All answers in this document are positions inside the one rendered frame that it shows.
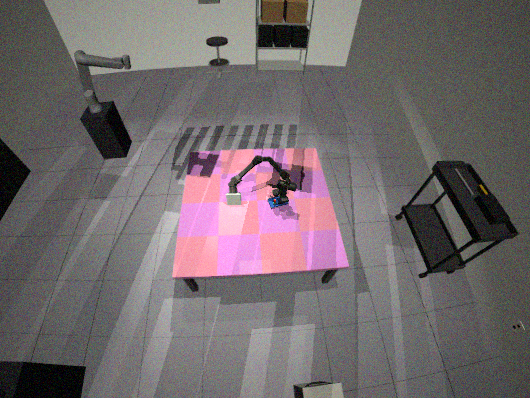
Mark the blue circuit board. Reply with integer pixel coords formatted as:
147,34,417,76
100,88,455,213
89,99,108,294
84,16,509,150
268,196,289,209

